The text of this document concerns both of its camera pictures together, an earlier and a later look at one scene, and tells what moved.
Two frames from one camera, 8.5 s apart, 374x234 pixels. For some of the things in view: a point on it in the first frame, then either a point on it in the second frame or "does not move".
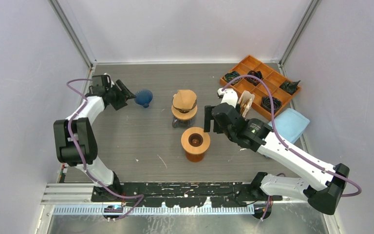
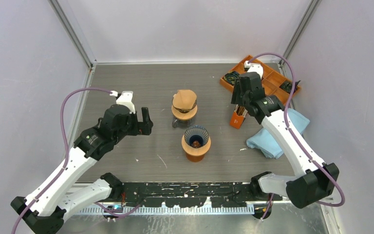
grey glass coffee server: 177,123 does not move
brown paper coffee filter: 184,99 does not move
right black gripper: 208,117 → 236,98
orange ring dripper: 184,116 does not move
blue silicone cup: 144,97 → 196,136
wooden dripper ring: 193,150 does not move
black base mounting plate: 178,194 does not move
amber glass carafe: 194,158 does not move
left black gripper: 126,94 → 142,127
